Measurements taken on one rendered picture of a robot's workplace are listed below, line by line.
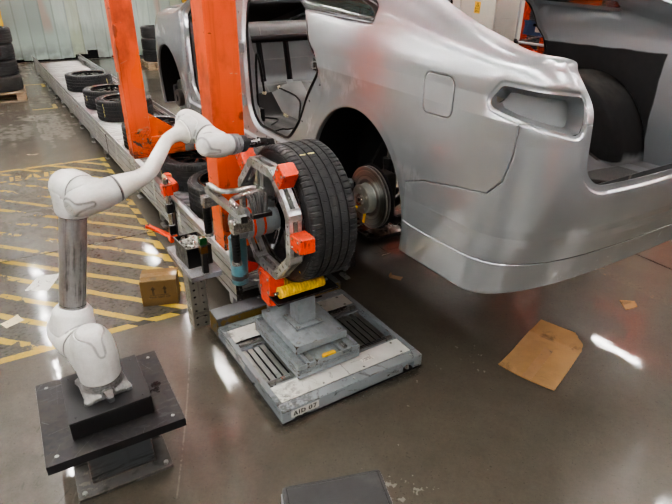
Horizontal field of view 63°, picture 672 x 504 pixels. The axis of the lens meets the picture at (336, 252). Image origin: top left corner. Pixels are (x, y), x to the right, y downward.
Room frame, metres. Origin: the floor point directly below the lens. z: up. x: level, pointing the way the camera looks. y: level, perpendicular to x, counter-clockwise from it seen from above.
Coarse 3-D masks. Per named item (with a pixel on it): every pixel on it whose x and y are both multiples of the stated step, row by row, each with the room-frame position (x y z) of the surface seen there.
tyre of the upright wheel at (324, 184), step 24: (288, 144) 2.40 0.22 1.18; (312, 144) 2.41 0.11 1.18; (312, 168) 2.24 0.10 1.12; (336, 168) 2.28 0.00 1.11; (312, 192) 2.15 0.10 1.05; (336, 192) 2.20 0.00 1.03; (312, 216) 2.10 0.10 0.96; (336, 216) 2.15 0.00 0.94; (264, 240) 2.50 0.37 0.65; (336, 240) 2.14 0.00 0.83; (312, 264) 2.11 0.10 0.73; (336, 264) 2.20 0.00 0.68
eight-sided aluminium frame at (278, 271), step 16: (256, 160) 2.35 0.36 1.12; (240, 176) 2.50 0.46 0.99; (272, 176) 2.20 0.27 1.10; (288, 192) 2.17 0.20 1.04; (288, 208) 2.11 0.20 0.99; (288, 224) 2.09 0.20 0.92; (256, 240) 2.49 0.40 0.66; (288, 240) 2.09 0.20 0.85; (256, 256) 2.39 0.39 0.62; (288, 256) 2.09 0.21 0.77; (272, 272) 2.24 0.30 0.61; (288, 272) 2.20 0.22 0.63
